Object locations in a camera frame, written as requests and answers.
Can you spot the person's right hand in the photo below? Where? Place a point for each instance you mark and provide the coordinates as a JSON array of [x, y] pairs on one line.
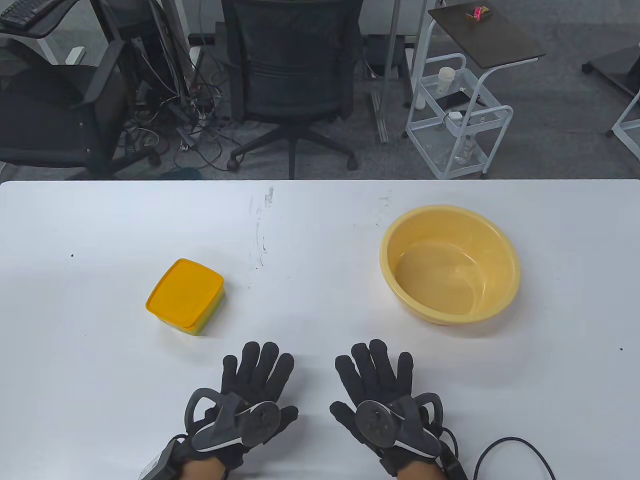
[[375, 370]]

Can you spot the person's left hand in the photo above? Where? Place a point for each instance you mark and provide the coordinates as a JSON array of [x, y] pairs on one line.
[[260, 365]]

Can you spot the yellow plastic container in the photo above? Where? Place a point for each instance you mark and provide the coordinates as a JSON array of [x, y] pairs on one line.
[[210, 320]]

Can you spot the orange container lid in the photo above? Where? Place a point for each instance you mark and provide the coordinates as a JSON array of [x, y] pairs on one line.
[[185, 290]]

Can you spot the yellow plastic basin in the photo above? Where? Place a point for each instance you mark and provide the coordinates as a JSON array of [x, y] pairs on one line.
[[450, 280]]

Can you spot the person's right forearm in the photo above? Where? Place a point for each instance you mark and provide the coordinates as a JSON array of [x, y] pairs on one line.
[[420, 472]]

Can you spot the grey right hand controller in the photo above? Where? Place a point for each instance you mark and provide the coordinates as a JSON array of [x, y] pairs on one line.
[[375, 422]]

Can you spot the grey hand controller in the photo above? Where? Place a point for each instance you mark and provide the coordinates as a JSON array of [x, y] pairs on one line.
[[260, 425], [375, 422]]

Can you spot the grey left hand controller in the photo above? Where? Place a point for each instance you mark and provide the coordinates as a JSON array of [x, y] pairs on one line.
[[260, 425]]

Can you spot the teal floor object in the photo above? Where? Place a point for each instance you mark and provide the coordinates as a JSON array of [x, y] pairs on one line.
[[180, 174]]

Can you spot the white charger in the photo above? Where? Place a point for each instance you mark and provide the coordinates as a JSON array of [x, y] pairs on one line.
[[454, 116]]

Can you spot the black phone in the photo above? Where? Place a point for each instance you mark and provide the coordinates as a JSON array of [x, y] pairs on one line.
[[457, 99]]

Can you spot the black mesh office chair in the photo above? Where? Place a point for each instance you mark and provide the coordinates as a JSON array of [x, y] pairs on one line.
[[290, 70]]

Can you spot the white paper cup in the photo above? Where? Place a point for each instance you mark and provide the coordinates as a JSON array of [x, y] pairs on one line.
[[446, 80]]

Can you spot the black floor box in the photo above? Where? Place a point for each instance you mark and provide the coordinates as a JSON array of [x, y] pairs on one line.
[[385, 55]]

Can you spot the black computer tower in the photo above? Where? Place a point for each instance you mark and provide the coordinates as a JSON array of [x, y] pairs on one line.
[[150, 65]]

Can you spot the black armrest office chair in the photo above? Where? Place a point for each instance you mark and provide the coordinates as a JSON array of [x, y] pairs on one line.
[[50, 115]]

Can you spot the aluminium profile stand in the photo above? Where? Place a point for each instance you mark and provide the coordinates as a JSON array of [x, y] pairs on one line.
[[392, 40]]

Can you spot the dark top side table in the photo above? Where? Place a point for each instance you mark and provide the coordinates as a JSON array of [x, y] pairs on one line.
[[485, 35], [620, 67]]

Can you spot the white power strip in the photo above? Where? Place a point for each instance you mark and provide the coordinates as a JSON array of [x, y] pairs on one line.
[[76, 55]]

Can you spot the pink small item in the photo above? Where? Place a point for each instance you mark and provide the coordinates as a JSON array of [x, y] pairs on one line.
[[478, 12]]

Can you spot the grey desk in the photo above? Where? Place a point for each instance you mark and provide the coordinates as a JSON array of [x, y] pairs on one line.
[[50, 22]]

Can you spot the black keyboard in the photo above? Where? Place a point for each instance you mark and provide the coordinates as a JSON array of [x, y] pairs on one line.
[[20, 12]]

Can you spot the black right wrist camera unit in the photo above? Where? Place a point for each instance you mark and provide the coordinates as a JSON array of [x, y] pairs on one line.
[[452, 465]]

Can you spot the black wrist camera unit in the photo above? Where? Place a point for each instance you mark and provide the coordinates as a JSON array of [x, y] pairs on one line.
[[452, 465], [155, 465]]

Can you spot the black left wrist camera unit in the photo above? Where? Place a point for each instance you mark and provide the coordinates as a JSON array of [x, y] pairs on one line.
[[155, 465]]

